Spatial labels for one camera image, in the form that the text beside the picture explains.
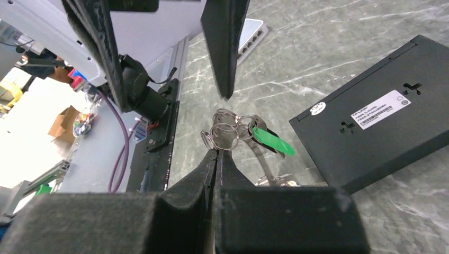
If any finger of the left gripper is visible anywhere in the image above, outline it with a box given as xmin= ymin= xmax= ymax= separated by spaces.
xmin=62 ymin=1 xmax=128 ymax=112
xmin=201 ymin=0 xmax=250 ymax=100

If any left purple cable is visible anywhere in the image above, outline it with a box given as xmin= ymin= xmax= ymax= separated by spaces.
xmin=100 ymin=93 xmax=141 ymax=194

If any large grey key ring disc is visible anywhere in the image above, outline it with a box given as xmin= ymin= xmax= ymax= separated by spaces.
xmin=201 ymin=108 xmax=299 ymax=187

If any bag of colourful tags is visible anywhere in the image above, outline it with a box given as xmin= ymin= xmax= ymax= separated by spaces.
xmin=73 ymin=107 xmax=98 ymax=138

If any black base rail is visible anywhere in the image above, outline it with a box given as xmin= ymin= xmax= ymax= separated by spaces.
xmin=125 ymin=79 xmax=179 ymax=192

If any grey rectangular box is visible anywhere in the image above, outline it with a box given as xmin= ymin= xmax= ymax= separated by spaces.
xmin=237 ymin=19 xmax=268 ymax=66

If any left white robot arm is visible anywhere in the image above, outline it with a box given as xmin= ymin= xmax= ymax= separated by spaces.
xmin=62 ymin=1 xmax=249 ymax=121

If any black network switch box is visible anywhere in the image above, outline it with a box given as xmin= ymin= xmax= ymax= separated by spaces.
xmin=290 ymin=35 xmax=448 ymax=194

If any cardboard box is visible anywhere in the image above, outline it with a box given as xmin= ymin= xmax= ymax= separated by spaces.
xmin=48 ymin=106 xmax=80 ymax=144

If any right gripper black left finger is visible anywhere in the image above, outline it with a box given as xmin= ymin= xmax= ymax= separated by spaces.
xmin=154 ymin=150 xmax=218 ymax=253

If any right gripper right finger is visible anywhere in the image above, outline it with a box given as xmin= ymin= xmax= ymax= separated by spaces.
xmin=214 ymin=151 xmax=258 ymax=253

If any green key tag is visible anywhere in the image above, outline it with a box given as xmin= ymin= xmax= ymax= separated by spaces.
xmin=252 ymin=126 xmax=295 ymax=156

